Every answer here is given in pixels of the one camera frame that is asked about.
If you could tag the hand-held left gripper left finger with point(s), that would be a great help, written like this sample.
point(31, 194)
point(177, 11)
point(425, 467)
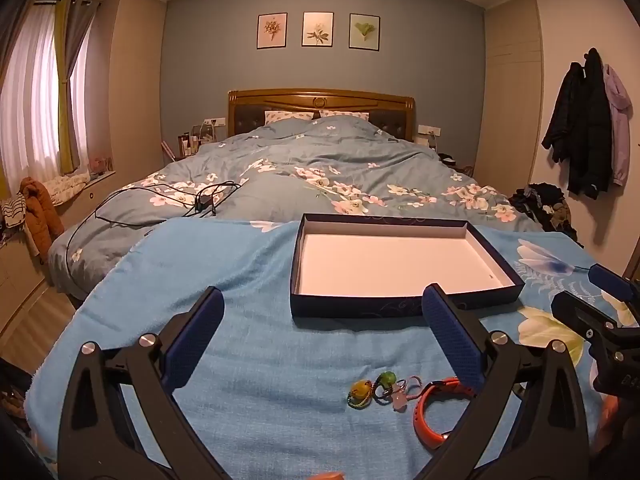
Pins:
point(192, 345)

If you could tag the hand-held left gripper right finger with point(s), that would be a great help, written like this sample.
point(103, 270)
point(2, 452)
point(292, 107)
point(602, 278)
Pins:
point(450, 340)

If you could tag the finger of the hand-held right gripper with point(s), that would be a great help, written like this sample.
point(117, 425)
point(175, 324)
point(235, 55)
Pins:
point(575, 310)
point(610, 280)

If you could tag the orange smartwatch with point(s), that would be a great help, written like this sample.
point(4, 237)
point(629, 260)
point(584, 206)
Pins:
point(419, 415)

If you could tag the dark blue shallow box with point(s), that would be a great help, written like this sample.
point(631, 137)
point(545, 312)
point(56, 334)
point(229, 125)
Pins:
point(400, 260)

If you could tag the person's right hand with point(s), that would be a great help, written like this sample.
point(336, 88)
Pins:
point(609, 415)

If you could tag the light blue towel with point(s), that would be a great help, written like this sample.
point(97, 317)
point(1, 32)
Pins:
point(280, 360)

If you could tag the pile of dark clothes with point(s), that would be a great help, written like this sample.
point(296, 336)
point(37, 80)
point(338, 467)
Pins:
point(545, 205)

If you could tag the purple hanging coat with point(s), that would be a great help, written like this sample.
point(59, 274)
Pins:
point(620, 125)

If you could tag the black hanging coat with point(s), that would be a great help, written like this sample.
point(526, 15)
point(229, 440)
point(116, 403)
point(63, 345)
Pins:
point(585, 125)

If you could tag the cluster of toiletry bottles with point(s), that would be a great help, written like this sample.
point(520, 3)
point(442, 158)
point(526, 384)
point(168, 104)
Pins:
point(192, 142)

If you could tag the orange padded jacket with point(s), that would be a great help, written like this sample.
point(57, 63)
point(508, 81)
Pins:
point(40, 210)

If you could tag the pink plush toy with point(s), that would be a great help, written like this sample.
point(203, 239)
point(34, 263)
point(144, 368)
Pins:
point(99, 164)

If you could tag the blue floral duvet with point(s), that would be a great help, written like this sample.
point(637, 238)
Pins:
point(300, 160)

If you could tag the beige wardrobe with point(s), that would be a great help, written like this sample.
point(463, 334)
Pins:
point(510, 90)
point(130, 85)

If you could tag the striped cloth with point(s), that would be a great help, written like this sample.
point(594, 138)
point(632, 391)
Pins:
point(12, 212)

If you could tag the floral pillow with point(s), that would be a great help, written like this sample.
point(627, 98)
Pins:
point(345, 114)
point(287, 116)

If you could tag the wooden bed headboard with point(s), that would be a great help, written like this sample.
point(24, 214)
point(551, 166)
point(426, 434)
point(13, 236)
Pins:
point(320, 100)

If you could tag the white sheer curtain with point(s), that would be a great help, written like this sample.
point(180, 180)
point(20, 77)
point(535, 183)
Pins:
point(30, 95)

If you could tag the grey and yellow curtain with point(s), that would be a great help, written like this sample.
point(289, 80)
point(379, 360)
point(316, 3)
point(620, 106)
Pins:
point(67, 60)

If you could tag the framed green leaf picture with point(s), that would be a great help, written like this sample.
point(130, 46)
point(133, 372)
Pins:
point(364, 31)

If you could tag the framed flower picture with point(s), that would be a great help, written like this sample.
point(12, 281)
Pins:
point(317, 29)
point(272, 31)

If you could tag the white wall socket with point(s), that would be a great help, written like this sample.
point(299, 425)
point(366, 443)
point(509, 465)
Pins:
point(429, 130)
point(214, 121)

